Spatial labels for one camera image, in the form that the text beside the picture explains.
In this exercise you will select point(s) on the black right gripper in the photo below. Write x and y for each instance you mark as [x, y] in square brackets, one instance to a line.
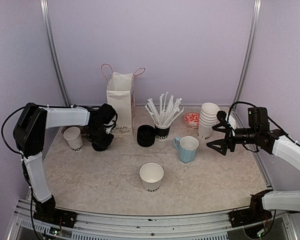
[229, 137]

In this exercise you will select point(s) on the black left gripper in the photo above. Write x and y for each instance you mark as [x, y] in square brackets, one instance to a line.
[91, 136]

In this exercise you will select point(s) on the white paper takeout bag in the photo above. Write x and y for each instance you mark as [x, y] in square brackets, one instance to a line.
[120, 95]

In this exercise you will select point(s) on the stack of black lids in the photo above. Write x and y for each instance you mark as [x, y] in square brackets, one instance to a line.
[146, 135]

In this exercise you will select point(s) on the aluminium corner post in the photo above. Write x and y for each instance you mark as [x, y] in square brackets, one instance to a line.
[53, 51]
[249, 49]

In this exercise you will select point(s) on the left aluminium corner post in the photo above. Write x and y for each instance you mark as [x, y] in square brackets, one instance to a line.
[53, 51]

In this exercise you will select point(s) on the front aluminium frame rail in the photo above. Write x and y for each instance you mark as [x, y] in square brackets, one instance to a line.
[215, 225]

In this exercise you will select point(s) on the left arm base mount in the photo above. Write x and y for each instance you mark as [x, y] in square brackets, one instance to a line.
[48, 213]

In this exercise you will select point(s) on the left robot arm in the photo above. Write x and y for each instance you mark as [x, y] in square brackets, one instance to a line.
[29, 136]

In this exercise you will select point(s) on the brown cardboard cup carrier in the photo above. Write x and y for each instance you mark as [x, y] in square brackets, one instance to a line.
[83, 129]

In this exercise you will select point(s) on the single black cup lid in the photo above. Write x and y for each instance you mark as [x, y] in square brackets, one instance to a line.
[100, 146]

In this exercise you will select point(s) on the red patterned bowl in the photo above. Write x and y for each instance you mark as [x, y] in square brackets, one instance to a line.
[192, 119]

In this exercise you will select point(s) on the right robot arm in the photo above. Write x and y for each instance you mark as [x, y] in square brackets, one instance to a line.
[276, 142]

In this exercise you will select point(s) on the white paper cup GOOD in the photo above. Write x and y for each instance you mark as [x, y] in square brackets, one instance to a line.
[151, 175]

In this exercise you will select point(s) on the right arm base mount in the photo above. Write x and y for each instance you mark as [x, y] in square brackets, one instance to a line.
[250, 215]

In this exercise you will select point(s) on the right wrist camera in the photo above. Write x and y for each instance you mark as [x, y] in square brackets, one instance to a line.
[221, 116]

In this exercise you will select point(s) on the light blue ceramic mug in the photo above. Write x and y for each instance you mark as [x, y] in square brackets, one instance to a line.
[187, 147]

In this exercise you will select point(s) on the black cup holding straws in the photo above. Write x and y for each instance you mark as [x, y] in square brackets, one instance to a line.
[162, 132]

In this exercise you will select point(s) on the stack of white paper cups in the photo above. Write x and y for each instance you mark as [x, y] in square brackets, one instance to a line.
[207, 119]

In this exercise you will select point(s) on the right aluminium corner post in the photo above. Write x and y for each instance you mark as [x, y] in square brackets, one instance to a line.
[249, 49]

